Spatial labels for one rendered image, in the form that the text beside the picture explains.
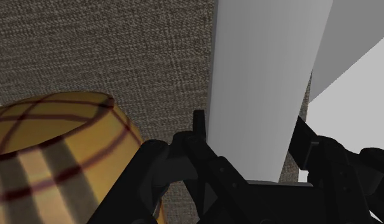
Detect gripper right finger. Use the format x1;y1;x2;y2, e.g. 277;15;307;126
287;115;384;224

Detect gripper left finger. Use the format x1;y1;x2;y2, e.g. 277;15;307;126
86;109;250;224

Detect brown woven fabric sofa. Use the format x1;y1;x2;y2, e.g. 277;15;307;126
0;0;313;224

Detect yellow plaid cylinder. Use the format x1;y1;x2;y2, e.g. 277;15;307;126
0;91;167;224

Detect white tall slab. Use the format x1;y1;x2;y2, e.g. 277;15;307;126
206;0;334;185

